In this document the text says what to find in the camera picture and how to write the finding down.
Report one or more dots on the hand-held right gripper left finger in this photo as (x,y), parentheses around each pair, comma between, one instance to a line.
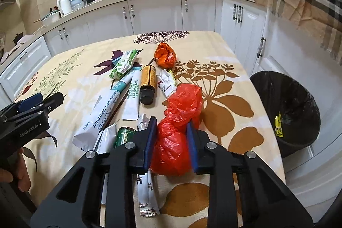
(150,145)

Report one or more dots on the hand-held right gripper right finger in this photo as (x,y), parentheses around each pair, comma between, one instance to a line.
(193,150)

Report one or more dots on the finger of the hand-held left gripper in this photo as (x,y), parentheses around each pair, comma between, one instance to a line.
(29,102)
(53,102)

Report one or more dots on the red plastic bag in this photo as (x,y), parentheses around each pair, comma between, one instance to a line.
(171,142)

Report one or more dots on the green can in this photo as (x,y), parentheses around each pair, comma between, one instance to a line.
(124,135)

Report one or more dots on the white packet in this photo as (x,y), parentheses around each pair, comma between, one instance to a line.
(167,83)
(107,137)

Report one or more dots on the white tube with green print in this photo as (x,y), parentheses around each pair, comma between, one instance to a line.
(132,99)

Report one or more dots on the long white and teal sachet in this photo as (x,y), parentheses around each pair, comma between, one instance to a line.
(103,110)

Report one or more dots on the black trash bin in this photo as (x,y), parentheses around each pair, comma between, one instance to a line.
(294,99)

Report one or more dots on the person's left hand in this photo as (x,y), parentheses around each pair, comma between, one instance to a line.
(24,172)

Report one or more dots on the silver foil sachet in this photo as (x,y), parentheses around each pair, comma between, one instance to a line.
(141,122)

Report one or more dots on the white stick sachet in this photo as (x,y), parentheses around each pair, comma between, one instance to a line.
(145,190)

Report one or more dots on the floral beige tablecloth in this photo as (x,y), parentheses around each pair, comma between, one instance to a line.
(227,110)

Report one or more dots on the brown bottle with black cap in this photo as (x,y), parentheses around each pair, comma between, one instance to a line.
(148,78)

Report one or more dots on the green wet wipes packet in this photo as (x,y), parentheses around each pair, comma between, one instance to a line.
(124,63)

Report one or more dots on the white pot with green rim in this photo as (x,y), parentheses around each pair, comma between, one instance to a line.
(50,17)

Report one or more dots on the yellow wrapper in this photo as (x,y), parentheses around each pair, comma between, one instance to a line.
(278,125)

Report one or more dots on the orange plastic bag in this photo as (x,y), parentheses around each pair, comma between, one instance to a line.
(164,55)

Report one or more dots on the white electric kettle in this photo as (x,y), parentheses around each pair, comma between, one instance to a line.
(64,5)

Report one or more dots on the clear container with blue lid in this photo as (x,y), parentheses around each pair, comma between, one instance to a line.
(78,2)

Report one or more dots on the white kitchen cabinet unit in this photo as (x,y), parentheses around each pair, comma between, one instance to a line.
(157,14)

